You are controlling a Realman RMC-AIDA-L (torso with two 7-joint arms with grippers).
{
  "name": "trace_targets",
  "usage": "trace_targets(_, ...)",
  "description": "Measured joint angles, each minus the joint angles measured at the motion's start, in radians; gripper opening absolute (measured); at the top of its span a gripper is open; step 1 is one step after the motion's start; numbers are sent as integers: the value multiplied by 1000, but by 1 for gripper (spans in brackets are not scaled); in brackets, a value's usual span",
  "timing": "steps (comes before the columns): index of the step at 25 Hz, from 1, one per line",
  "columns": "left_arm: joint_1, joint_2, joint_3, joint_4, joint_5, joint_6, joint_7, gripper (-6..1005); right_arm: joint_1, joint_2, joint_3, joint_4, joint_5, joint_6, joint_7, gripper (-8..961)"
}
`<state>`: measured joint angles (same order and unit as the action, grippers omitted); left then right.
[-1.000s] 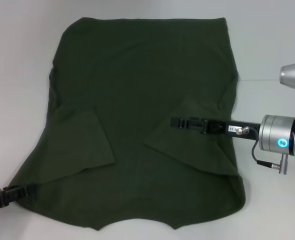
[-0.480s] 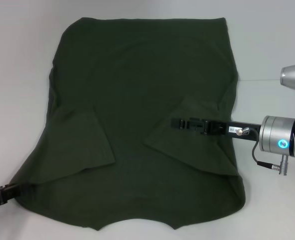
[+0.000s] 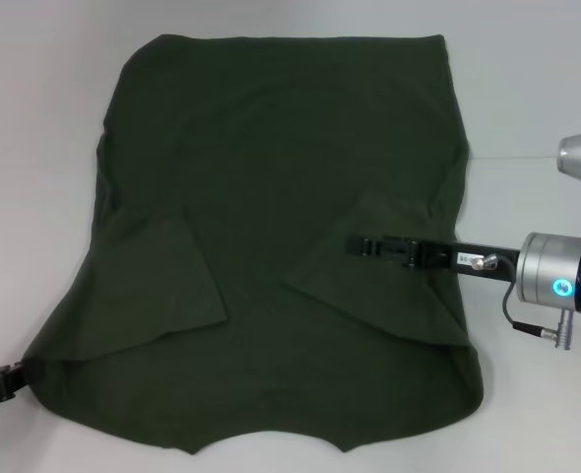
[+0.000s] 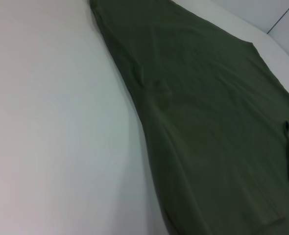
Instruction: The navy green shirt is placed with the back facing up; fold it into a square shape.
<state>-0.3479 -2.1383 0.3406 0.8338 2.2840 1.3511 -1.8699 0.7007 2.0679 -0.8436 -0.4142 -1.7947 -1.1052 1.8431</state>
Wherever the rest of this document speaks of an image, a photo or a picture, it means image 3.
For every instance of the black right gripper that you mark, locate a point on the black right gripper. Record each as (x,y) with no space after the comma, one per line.
(443,256)

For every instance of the dark green shirt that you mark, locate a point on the dark green shirt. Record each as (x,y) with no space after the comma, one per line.
(280,148)

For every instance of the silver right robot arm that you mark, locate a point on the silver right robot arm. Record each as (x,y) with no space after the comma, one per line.
(556,276)

